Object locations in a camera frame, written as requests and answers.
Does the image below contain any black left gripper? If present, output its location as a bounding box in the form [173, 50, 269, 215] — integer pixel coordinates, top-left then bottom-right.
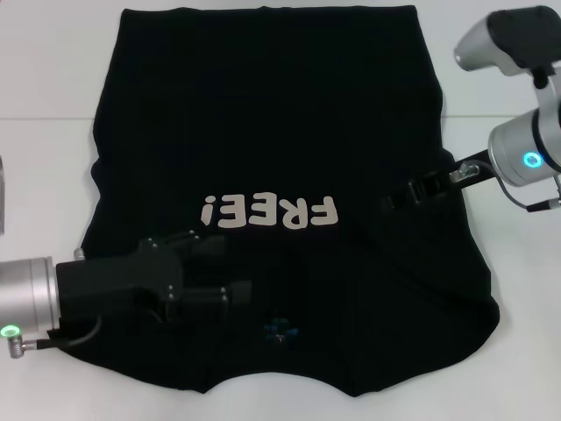
[55, 228, 253, 329]

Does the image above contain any black shirt with FREE print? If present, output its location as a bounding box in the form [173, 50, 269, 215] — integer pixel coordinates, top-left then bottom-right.
[47, 4, 501, 388]

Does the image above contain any thin right arm cable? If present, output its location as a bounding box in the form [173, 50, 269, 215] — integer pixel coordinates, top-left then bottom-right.
[477, 161, 561, 215]

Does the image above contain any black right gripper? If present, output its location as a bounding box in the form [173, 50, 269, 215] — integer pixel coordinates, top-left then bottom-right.
[381, 149, 499, 211]

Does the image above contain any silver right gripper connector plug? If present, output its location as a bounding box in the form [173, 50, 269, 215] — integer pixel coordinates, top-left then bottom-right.
[449, 160, 482, 183]

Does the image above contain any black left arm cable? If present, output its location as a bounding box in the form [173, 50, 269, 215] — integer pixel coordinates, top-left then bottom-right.
[6, 313, 104, 359]

